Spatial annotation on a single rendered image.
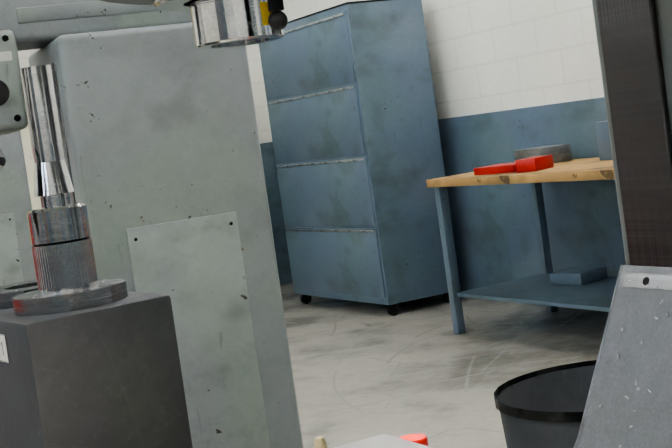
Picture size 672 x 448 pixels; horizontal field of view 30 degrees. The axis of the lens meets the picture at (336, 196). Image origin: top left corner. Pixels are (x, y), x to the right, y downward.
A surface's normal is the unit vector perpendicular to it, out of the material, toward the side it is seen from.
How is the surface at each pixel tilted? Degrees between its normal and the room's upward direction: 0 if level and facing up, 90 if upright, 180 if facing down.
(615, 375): 64
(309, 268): 90
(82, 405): 90
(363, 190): 90
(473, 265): 90
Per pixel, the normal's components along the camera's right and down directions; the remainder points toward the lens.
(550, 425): -0.67, 0.20
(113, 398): 0.55, -0.04
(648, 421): -0.85, -0.31
